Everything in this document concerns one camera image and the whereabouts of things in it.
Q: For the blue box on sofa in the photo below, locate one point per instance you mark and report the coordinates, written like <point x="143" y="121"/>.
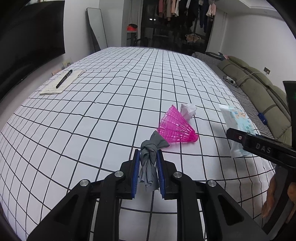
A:
<point x="262" y="118"/>

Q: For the black television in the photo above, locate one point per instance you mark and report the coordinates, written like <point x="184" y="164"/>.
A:
<point x="31" y="36"/>

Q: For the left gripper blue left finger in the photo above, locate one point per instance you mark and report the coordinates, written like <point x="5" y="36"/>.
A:
<point x="136" y="164"/>

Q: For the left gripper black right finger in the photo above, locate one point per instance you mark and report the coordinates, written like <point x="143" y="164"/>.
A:
<point x="161" y="176"/>

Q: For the white checkered tablecloth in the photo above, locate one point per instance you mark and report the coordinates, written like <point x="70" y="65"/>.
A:
<point x="51" y="142"/>

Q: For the wall socket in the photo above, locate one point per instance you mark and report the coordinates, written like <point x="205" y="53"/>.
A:
<point x="266" y="70"/>

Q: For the hanging clothes rack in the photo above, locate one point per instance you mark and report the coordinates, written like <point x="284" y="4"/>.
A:
<point x="177" y="19"/>

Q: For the pink plastic shuttlecock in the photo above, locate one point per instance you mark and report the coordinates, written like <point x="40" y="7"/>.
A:
<point x="175" y="129"/>

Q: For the black pen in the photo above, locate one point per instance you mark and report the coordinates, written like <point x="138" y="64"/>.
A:
<point x="64" y="78"/>

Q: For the green sofa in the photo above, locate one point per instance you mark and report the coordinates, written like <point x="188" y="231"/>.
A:
<point x="266" y="97"/>

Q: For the light blue wipes packet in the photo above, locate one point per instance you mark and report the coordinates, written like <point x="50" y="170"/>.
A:
<point x="237" y="119"/>

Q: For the leaning mirror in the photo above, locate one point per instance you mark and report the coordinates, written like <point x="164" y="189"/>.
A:
<point x="97" y="29"/>

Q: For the right hand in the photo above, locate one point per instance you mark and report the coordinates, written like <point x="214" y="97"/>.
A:
<point x="273" y="193"/>

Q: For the white crumpled tissue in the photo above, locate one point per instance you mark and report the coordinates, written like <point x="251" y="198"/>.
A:
<point x="188" y="111"/>

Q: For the grey cloth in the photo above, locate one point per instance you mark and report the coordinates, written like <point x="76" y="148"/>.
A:
<point x="148" y="157"/>

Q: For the white notepad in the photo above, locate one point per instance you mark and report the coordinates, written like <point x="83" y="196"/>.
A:
<point x="51" y="87"/>

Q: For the red item on shelf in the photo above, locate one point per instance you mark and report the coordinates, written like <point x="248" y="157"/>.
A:
<point x="132" y="28"/>

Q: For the houndstooth sofa cover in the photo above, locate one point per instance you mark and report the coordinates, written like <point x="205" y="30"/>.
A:
<point x="242" y="98"/>

